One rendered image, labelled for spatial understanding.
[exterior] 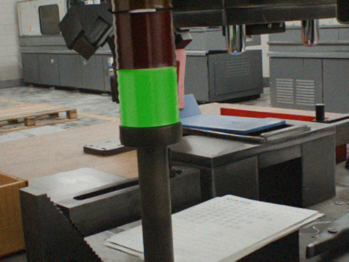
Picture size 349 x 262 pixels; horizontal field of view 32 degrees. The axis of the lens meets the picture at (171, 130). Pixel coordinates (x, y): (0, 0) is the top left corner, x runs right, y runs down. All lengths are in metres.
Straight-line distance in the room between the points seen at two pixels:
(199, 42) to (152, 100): 7.26
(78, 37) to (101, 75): 8.88
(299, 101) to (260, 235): 6.10
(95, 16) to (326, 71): 5.60
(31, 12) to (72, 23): 10.95
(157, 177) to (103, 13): 0.41
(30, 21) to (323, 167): 11.14
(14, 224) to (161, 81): 0.28
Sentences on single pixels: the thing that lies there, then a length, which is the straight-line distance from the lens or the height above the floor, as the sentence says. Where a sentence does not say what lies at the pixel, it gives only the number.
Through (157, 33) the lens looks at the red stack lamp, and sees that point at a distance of 0.37.
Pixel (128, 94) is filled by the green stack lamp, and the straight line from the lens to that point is 0.37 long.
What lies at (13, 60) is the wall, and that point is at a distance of 12.29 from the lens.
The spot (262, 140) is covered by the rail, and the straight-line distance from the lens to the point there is 0.63.
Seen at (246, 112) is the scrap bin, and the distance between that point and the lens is 1.02.
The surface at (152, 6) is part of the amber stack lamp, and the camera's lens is 0.37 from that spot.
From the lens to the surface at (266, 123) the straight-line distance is 0.69.
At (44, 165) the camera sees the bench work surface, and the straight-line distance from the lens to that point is 0.98.
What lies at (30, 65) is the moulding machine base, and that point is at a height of 0.41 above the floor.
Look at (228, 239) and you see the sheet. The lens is 0.46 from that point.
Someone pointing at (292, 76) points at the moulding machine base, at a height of 0.45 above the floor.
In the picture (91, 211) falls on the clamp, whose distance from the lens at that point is 0.50.
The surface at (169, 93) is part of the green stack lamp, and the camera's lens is 0.37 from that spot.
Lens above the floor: 1.11
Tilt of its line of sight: 10 degrees down
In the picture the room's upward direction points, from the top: 3 degrees counter-clockwise
